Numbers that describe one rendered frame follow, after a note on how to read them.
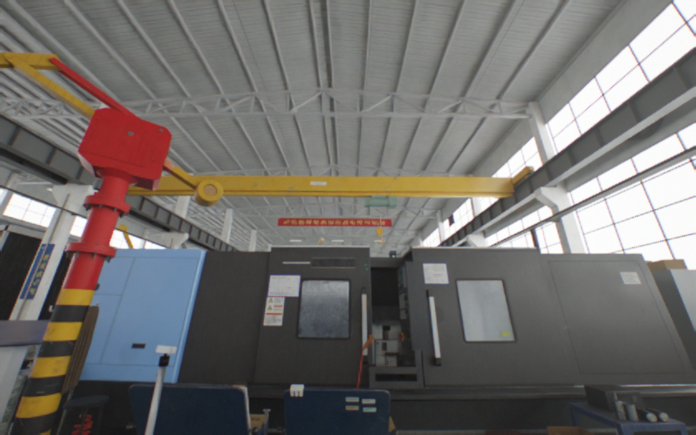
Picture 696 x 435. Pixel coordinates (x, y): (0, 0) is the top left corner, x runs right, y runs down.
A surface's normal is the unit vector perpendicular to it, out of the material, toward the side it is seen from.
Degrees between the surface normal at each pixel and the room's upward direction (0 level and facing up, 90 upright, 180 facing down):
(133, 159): 90
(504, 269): 86
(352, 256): 86
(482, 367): 86
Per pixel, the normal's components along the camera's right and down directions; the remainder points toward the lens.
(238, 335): 0.00, -0.40
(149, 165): 0.62, -0.27
